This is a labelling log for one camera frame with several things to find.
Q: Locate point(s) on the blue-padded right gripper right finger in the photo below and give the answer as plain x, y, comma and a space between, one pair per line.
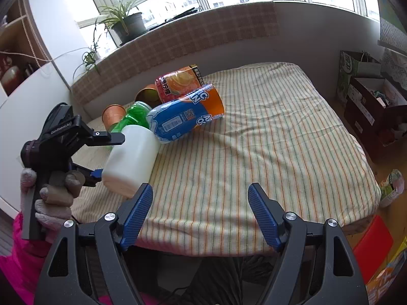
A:
335, 277

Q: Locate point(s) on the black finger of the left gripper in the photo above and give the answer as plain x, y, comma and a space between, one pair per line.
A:
103, 138

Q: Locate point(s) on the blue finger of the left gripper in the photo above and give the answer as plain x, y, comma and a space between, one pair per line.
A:
91, 177

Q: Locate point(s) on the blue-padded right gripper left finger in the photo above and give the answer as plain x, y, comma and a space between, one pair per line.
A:
65, 277

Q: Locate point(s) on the white plastic cup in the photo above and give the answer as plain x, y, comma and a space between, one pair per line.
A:
130, 164

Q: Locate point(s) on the pink sleeve forearm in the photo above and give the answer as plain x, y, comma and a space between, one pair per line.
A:
20, 271

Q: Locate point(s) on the copper cup near white cup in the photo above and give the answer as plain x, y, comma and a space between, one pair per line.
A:
111, 115

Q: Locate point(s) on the copper cup open end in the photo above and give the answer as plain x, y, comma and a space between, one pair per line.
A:
149, 95

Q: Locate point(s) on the gloved left hand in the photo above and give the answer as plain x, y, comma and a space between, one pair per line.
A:
54, 206

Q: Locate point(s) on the green plastic bottle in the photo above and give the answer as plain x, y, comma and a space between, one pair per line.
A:
135, 115

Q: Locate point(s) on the red yellow items on floor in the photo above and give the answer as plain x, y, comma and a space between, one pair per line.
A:
385, 279

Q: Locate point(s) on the plaid window sill cloth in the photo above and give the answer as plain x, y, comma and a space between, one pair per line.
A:
184, 36

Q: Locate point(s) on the small hanging spider plant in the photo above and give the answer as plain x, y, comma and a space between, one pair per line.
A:
90, 56

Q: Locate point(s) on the red orange snack canister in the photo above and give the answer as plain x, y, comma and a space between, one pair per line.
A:
173, 85

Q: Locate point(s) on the wooden shelf unit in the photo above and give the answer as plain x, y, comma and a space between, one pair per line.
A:
22, 49

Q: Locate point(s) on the crumpled snack packet on floor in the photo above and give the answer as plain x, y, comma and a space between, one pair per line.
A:
391, 188

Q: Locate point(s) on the potted spider plant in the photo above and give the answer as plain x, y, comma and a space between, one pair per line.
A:
124, 19

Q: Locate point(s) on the striped table cloth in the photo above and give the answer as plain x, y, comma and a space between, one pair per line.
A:
278, 131

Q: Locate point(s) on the dark cardboard box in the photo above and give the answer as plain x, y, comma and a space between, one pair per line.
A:
376, 110

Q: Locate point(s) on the green white paper bag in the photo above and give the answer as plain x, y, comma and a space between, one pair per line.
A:
355, 64

